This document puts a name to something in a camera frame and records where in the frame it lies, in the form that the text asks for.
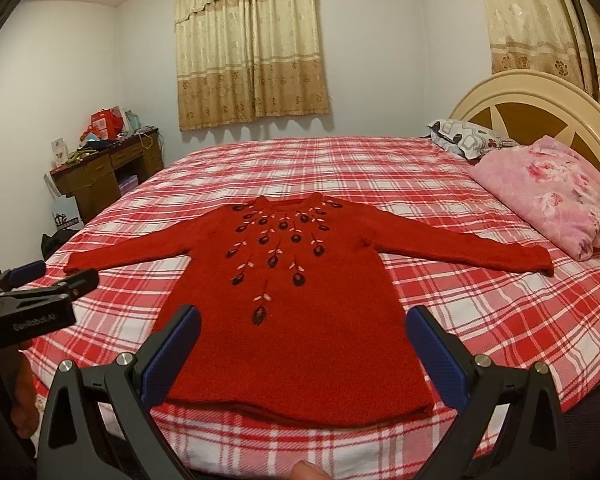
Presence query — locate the red knitted embroidered sweater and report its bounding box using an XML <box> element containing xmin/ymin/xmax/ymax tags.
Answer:
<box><xmin>65</xmin><ymin>193</ymin><xmax>554</xmax><ymax>428</ymax></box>

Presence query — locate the black clothes pile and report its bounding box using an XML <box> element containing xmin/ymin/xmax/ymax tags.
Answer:
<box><xmin>41</xmin><ymin>229</ymin><xmax>79</xmax><ymax>261</ymax></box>

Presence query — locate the left hand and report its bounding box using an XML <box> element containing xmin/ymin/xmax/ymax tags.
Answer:
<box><xmin>0</xmin><ymin>339</ymin><xmax>40</xmax><ymax>439</ymax></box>

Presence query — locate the right hand thumb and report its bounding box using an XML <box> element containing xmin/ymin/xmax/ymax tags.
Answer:
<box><xmin>289</xmin><ymin>460</ymin><xmax>332</xmax><ymax>480</ymax></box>

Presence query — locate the white blue paper bag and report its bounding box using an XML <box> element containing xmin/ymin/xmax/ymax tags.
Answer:
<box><xmin>44</xmin><ymin>172</ymin><xmax>84</xmax><ymax>230</ymax></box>

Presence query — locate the dark wooden desk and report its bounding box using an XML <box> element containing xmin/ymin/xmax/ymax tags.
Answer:
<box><xmin>50</xmin><ymin>128</ymin><xmax>163</xmax><ymax>223</ymax></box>

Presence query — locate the purple storage box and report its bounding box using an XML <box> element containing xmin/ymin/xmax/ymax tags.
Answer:
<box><xmin>118</xmin><ymin>174</ymin><xmax>138</xmax><ymax>196</ymax></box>

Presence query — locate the red gift box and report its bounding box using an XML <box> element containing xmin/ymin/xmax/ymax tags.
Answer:
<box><xmin>91</xmin><ymin>107</ymin><xmax>124</xmax><ymax>140</ymax></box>

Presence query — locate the pink floral pillow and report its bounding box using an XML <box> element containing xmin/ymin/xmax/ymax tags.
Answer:
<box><xmin>469</xmin><ymin>136</ymin><xmax>600</xmax><ymax>261</ymax></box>

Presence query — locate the beige window curtain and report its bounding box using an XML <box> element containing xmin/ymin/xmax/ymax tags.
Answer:
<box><xmin>174</xmin><ymin>0</ymin><xmax>330</xmax><ymax>131</ymax></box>

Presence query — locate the grey patterned pillow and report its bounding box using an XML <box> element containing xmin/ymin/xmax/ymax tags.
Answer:
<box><xmin>427</xmin><ymin>119</ymin><xmax>519</xmax><ymax>162</ymax></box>

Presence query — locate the cream wooden headboard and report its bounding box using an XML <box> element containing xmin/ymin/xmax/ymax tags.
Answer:
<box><xmin>451</xmin><ymin>70</ymin><xmax>600</xmax><ymax>173</ymax></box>

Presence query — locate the beige curtain right side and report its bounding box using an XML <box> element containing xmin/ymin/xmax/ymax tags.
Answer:
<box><xmin>483</xmin><ymin>0</ymin><xmax>600</xmax><ymax>103</ymax></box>

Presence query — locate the white photo frame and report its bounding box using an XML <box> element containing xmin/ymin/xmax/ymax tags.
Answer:
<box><xmin>52</xmin><ymin>138</ymin><xmax>69</xmax><ymax>167</ymax></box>

